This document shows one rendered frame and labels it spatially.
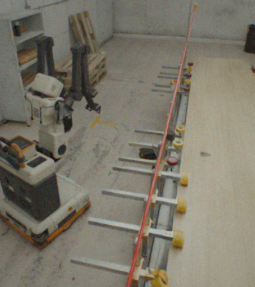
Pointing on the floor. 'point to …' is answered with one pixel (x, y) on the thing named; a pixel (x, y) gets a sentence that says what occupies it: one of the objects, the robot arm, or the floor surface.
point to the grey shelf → (13, 109)
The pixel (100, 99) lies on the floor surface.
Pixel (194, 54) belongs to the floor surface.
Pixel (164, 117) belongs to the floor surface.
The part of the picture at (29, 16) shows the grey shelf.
